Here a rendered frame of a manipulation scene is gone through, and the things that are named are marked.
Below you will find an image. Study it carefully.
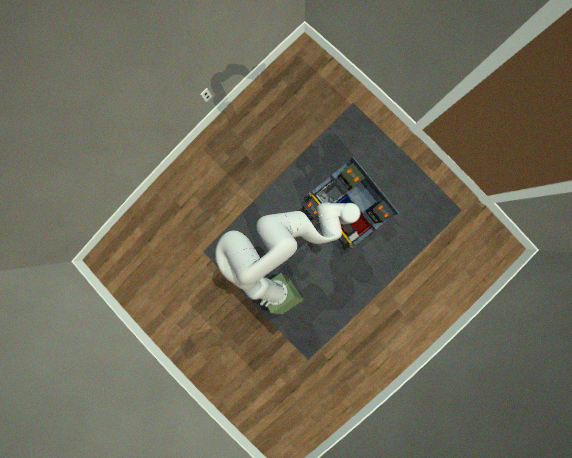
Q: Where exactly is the grey open bin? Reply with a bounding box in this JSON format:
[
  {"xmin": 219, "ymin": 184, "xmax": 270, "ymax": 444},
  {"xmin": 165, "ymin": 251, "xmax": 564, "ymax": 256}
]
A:
[{"xmin": 315, "ymin": 180, "xmax": 346, "ymax": 203}]

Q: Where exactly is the red bin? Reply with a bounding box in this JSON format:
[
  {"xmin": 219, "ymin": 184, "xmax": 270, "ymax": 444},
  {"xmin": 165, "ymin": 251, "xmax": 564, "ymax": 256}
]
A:
[{"xmin": 341, "ymin": 212, "xmax": 371, "ymax": 236}]

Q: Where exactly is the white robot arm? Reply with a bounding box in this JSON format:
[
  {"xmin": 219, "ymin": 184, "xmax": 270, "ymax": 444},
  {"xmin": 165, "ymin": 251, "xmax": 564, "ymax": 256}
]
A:
[{"xmin": 215, "ymin": 203, "xmax": 360, "ymax": 307}]

